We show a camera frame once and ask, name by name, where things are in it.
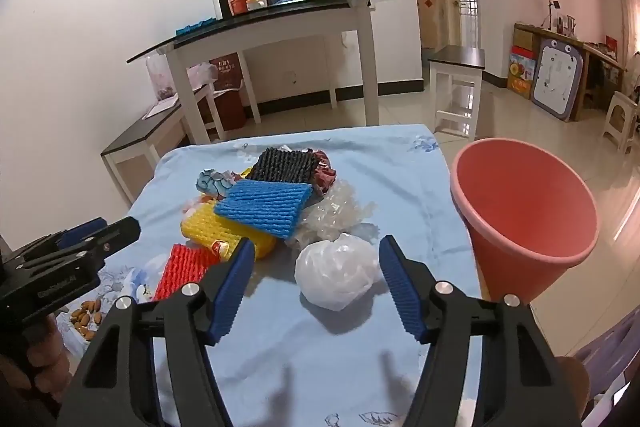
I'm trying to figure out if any white paper sheet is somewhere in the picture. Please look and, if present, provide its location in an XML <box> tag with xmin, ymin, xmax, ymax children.
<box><xmin>142</xmin><ymin>99</ymin><xmax>181</xmax><ymax>120</ymax></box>

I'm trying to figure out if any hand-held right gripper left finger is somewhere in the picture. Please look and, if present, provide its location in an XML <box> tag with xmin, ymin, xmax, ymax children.
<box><xmin>57</xmin><ymin>237</ymin><xmax>257</xmax><ymax>427</ymax></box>

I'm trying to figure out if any white plastic stool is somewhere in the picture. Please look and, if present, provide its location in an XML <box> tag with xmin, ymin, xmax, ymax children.
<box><xmin>601</xmin><ymin>91</ymin><xmax>640</xmax><ymax>155</ymax></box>

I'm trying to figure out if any white plastic bag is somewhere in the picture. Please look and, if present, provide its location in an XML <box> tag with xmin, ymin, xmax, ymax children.
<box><xmin>294</xmin><ymin>232</ymin><xmax>382</xmax><ymax>312</ymax></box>

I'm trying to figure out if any red foam net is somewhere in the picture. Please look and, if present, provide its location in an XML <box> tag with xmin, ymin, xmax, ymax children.
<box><xmin>151</xmin><ymin>243</ymin><xmax>223</xmax><ymax>303</ymax></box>

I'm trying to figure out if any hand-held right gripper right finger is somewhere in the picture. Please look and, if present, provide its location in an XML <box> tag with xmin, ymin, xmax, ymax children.
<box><xmin>378</xmin><ymin>234</ymin><xmax>583</xmax><ymax>427</ymax></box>

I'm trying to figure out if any pink plastic basin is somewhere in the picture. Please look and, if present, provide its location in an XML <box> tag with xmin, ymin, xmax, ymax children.
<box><xmin>450</xmin><ymin>137</ymin><xmax>600</xmax><ymax>308</ymax></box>

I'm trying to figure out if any white sheer curtain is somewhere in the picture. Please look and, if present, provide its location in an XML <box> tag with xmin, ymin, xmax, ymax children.
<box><xmin>620</xmin><ymin>0</ymin><xmax>640</xmax><ymax>58</ymax></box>

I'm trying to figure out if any wooden desk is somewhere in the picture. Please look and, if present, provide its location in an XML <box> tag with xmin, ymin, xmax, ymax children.
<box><xmin>514</xmin><ymin>22</ymin><xmax>628</xmax><ymax>122</ymax></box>

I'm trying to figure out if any blue white patterned wrapper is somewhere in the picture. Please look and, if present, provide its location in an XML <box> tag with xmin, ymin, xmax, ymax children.
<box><xmin>196</xmin><ymin>168</ymin><xmax>246</xmax><ymax>198</ymax></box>

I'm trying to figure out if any clear plastic wrap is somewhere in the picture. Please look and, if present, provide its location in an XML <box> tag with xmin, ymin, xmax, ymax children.
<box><xmin>285</xmin><ymin>182</ymin><xmax>378</xmax><ymax>250</ymax></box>

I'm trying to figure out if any translucent plastic bag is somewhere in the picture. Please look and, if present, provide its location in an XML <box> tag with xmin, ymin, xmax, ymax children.
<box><xmin>146</xmin><ymin>54</ymin><xmax>178</xmax><ymax>100</ymax></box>

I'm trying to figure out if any black foam net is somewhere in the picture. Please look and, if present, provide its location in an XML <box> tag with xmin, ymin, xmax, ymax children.
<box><xmin>245</xmin><ymin>147</ymin><xmax>321</xmax><ymax>185</ymax></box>

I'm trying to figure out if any light blue floral tablecloth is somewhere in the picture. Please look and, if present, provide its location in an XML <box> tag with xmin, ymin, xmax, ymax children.
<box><xmin>55</xmin><ymin>123</ymin><xmax>493</xmax><ymax>427</ymax></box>

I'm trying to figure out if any brown cardboard box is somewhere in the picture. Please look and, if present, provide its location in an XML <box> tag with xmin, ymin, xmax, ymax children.
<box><xmin>512</xmin><ymin>29</ymin><xmax>538</xmax><ymax>52</ymax></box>

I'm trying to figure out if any cartoon face whiteboard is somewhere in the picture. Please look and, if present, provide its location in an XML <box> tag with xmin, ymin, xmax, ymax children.
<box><xmin>530</xmin><ymin>38</ymin><xmax>586</xmax><ymax>122</ymax></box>

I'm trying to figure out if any dark red wrapper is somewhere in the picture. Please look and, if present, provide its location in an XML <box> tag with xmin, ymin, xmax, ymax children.
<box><xmin>310</xmin><ymin>149</ymin><xmax>338</xmax><ymax>198</ymax></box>

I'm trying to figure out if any white stool with black top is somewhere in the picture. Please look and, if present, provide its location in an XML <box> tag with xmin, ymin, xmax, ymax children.
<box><xmin>429</xmin><ymin>45</ymin><xmax>487</xmax><ymax>142</ymax></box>

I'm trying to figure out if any white bench with black top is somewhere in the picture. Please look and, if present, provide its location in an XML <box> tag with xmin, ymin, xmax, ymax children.
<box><xmin>101</xmin><ymin>84</ymin><xmax>216</xmax><ymax>208</ymax></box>

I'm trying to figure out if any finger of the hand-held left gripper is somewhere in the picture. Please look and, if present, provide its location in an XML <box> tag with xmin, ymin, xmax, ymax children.
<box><xmin>59</xmin><ymin>216</ymin><xmax>142</xmax><ymax>260</ymax></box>
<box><xmin>10</xmin><ymin>217</ymin><xmax>109</xmax><ymax>260</ymax></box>

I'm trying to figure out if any white table with glass top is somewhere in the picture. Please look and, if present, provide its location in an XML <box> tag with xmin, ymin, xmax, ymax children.
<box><xmin>126</xmin><ymin>0</ymin><xmax>403</xmax><ymax>145</ymax></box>

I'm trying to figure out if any yellow foam net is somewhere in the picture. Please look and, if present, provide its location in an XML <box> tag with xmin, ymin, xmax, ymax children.
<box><xmin>180</xmin><ymin>199</ymin><xmax>278</xmax><ymax>260</ymax></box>

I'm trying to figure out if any person's left hand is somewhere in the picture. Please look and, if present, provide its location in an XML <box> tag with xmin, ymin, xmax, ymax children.
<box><xmin>25</xmin><ymin>313</ymin><xmax>73</xmax><ymax>395</ymax></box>

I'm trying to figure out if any fruit print cardboard box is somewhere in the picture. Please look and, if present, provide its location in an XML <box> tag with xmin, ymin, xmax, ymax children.
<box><xmin>506</xmin><ymin>47</ymin><xmax>538</xmax><ymax>100</ymax></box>

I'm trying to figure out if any blue foam net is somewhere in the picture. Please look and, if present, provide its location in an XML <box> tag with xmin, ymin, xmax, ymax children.
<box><xmin>214</xmin><ymin>179</ymin><xmax>313</xmax><ymax>240</ymax></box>

